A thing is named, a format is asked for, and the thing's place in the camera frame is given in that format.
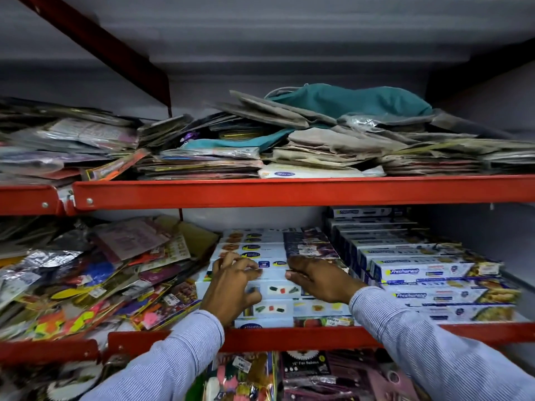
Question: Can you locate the person's left hand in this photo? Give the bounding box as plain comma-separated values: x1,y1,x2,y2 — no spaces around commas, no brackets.
200,251,264,329

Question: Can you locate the black foil balloon packet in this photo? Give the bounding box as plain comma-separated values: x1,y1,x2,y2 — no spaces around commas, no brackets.
280,350,331,379

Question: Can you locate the colourful confetti packet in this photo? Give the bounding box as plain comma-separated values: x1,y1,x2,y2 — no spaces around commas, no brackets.
196,351,280,401

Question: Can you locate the black packet with white circle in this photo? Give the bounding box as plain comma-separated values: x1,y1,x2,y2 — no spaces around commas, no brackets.
41,363,105,401

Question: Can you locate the person's right hand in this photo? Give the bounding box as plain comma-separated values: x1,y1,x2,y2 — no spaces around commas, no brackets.
285,254,369,305

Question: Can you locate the pile of colourful party packets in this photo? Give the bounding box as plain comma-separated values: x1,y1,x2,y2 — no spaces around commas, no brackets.
0,214,222,343

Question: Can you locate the person's right forearm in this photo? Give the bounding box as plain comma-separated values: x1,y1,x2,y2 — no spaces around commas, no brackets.
349,286,535,401

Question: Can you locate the person's left forearm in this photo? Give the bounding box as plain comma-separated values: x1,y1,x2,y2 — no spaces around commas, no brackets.
81,309,226,401

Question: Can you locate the stack of plastic wrap boxes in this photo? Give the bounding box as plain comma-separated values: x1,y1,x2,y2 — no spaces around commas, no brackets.
195,226,356,329

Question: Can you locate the pink packet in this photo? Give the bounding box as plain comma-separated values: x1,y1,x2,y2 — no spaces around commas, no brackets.
367,354,423,401

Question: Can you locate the pile of flat plastic packets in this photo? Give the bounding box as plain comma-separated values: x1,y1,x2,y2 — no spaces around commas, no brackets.
0,97,266,187

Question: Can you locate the white flat packet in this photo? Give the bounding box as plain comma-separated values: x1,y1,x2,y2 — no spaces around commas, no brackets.
257,164,386,179

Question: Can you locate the red metal shelf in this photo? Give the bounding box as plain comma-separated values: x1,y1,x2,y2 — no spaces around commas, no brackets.
0,0,535,401

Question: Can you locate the white plastic wrap box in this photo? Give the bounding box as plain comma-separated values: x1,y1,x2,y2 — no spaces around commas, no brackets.
207,257,290,272

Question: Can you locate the stack of blue foil boxes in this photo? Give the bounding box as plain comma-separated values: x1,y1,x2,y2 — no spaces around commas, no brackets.
325,206,523,324

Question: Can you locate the pile of grey paper bags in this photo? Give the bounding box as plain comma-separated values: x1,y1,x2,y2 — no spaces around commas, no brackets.
213,90,535,177

